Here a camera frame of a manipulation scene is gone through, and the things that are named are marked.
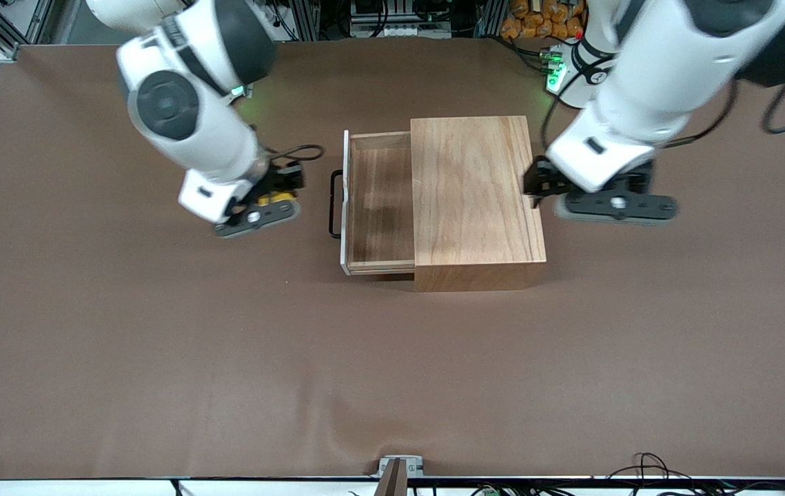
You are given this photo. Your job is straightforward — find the pile of orange objects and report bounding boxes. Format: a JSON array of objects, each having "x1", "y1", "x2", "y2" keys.
[{"x1": 500, "y1": 0, "x2": 587, "y2": 41}]

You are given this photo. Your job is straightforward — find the brown table cover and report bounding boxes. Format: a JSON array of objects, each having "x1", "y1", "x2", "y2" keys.
[{"x1": 0, "y1": 38, "x2": 785, "y2": 480}]

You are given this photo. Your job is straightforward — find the wooden cabinet box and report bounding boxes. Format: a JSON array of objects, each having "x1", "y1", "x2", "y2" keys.
[{"x1": 410, "y1": 116, "x2": 548, "y2": 293}]

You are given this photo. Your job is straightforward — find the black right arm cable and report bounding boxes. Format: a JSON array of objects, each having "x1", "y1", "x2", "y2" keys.
[{"x1": 267, "y1": 143, "x2": 325, "y2": 167}]

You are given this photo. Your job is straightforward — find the black base cable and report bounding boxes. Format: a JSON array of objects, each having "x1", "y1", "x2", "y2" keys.
[{"x1": 492, "y1": 34, "x2": 553, "y2": 73}]

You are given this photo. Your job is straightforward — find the aluminium frame post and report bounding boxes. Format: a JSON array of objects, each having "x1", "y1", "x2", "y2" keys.
[
  {"x1": 482, "y1": 0, "x2": 510, "y2": 39},
  {"x1": 289, "y1": 0, "x2": 321, "y2": 42}
]

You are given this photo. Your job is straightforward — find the white slotted rail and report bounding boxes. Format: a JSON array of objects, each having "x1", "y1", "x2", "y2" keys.
[{"x1": 349, "y1": 23, "x2": 453, "y2": 39}]

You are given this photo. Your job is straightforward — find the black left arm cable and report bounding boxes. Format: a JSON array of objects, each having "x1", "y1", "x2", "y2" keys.
[{"x1": 664, "y1": 76, "x2": 785, "y2": 149}]

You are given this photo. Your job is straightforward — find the black tangled cables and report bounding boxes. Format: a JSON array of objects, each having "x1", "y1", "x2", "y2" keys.
[{"x1": 606, "y1": 452, "x2": 785, "y2": 496}]

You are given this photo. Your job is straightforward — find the metal table clamp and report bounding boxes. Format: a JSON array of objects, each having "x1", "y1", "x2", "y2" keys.
[{"x1": 373, "y1": 455, "x2": 426, "y2": 496}]

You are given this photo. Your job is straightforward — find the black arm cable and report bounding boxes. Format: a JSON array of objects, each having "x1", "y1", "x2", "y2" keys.
[
  {"x1": 267, "y1": 143, "x2": 325, "y2": 167},
  {"x1": 664, "y1": 76, "x2": 785, "y2": 149}
]

